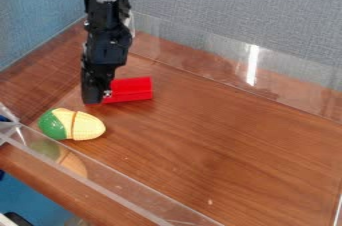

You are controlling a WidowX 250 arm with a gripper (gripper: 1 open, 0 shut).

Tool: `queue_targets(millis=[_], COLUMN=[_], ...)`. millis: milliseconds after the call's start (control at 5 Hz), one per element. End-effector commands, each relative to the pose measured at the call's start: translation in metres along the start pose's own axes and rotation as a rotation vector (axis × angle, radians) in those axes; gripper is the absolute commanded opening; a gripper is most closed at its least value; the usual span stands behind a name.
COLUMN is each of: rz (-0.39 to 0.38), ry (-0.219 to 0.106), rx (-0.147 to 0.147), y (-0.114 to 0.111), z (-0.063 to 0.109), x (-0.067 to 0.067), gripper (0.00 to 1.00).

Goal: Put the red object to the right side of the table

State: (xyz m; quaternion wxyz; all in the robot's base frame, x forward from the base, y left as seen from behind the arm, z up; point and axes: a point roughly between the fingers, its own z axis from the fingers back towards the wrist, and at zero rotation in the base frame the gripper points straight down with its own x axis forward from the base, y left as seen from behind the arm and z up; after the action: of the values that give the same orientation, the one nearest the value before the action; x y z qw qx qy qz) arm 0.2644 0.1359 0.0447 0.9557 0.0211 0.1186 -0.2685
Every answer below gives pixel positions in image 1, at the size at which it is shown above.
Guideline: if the clear acrylic back panel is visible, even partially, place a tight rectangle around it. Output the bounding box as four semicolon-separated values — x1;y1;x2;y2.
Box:
130;13;342;124

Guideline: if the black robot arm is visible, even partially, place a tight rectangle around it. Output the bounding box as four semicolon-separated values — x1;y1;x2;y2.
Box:
80;0;133;104

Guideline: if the clear acrylic left bracket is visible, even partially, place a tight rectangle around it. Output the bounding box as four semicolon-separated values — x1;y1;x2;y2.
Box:
0;102;26;146

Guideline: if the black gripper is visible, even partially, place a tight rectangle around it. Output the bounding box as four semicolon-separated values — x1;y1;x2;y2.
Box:
80;20;132;104

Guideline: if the red rectangular block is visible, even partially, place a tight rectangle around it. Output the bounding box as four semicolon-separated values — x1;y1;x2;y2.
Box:
102;77;152;104

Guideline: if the clear acrylic front panel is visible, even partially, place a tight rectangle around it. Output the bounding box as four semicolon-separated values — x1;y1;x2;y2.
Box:
0;125;224;226

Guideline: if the clear acrylic panel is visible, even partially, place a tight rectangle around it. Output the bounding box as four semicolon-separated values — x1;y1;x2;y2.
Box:
0;125;224;226
130;13;342;124

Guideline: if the green and yellow toy corn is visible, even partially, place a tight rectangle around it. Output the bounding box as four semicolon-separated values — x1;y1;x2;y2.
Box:
37;108;105;141

